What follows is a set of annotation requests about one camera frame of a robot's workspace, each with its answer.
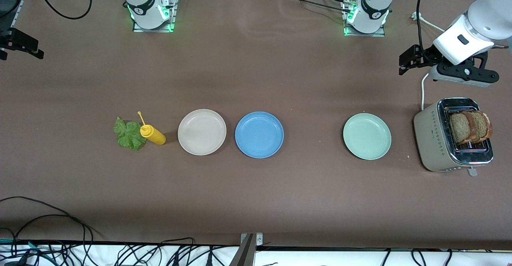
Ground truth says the brown bread slice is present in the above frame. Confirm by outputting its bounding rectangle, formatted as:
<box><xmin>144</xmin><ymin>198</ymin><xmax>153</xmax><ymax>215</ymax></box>
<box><xmin>449</xmin><ymin>112</ymin><xmax>477</xmax><ymax>146</ymax></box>
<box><xmin>466</xmin><ymin>110</ymin><xmax>493</xmax><ymax>142</ymax></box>

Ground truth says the green lettuce leaf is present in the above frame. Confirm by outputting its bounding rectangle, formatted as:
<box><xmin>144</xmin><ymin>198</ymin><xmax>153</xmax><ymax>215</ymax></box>
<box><xmin>114</xmin><ymin>117</ymin><xmax>147</xmax><ymax>151</ymax></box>

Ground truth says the yellow squeeze bottle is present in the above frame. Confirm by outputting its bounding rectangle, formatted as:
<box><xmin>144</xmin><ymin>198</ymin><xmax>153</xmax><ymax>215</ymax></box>
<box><xmin>137</xmin><ymin>111</ymin><xmax>166</xmax><ymax>146</ymax></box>

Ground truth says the pale green plate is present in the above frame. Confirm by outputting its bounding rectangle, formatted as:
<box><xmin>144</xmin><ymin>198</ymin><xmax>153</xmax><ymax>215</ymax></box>
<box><xmin>343</xmin><ymin>113</ymin><xmax>392</xmax><ymax>160</ymax></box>

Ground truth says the blue plate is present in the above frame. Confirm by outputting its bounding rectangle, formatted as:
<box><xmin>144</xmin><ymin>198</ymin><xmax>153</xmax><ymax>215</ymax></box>
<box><xmin>235</xmin><ymin>111</ymin><xmax>284</xmax><ymax>159</ymax></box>

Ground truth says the beige plate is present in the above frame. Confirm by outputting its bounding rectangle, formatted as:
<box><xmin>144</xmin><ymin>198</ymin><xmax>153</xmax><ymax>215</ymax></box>
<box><xmin>178</xmin><ymin>109</ymin><xmax>227</xmax><ymax>156</ymax></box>

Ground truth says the beige chrome toaster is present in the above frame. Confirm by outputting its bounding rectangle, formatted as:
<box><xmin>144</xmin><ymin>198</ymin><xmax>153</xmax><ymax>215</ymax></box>
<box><xmin>413</xmin><ymin>97</ymin><xmax>494</xmax><ymax>177</ymax></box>

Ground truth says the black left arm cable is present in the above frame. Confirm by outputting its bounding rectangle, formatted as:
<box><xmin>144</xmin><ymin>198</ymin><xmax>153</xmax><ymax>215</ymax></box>
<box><xmin>416</xmin><ymin>0</ymin><xmax>432</xmax><ymax>58</ymax></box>

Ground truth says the aluminium frame rail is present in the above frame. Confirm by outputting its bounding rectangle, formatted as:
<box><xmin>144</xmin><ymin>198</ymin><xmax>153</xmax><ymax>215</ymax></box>
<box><xmin>11</xmin><ymin>0</ymin><xmax>29</xmax><ymax>28</ymax></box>

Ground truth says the white toaster power cord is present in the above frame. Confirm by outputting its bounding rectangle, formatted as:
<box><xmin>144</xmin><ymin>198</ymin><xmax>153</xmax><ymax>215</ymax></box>
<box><xmin>411</xmin><ymin>12</ymin><xmax>446</xmax><ymax>110</ymax></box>

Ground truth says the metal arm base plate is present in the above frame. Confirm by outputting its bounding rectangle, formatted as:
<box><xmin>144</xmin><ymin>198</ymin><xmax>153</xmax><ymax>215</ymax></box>
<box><xmin>132</xmin><ymin>0</ymin><xmax>177</xmax><ymax>33</ymax></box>
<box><xmin>341</xmin><ymin>0</ymin><xmax>386</xmax><ymax>38</ymax></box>

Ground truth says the black cable on table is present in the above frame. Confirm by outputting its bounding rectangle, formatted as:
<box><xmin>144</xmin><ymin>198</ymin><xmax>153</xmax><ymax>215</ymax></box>
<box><xmin>285</xmin><ymin>0</ymin><xmax>353</xmax><ymax>14</ymax></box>

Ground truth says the long black looped cable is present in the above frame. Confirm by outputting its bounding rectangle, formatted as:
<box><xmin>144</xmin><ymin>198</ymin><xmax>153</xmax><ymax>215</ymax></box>
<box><xmin>0</xmin><ymin>196</ymin><xmax>102</xmax><ymax>244</ymax></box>

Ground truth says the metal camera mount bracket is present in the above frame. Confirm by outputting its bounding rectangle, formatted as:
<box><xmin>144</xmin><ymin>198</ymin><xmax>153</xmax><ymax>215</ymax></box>
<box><xmin>230</xmin><ymin>233</ymin><xmax>264</xmax><ymax>266</ymax></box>

